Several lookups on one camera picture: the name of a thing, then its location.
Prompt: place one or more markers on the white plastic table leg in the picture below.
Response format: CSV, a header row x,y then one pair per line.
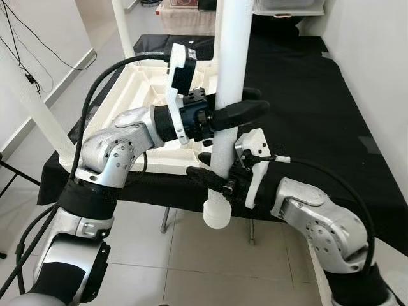
x,y
38,102
233,51
123,25

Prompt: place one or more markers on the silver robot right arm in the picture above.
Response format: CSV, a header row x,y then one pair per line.
x,y
319,223

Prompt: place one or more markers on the metal table leg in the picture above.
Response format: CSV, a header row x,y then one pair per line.
x,y
252,233

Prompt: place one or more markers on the black tablecloth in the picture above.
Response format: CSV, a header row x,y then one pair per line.
x,y
306,95

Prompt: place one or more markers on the black wok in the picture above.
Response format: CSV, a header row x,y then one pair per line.
x,y
274,20

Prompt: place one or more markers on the beige cloth covered bench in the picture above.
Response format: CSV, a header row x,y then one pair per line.
x,y
185,22

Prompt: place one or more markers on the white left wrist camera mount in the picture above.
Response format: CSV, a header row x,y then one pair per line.
x,y
172,108

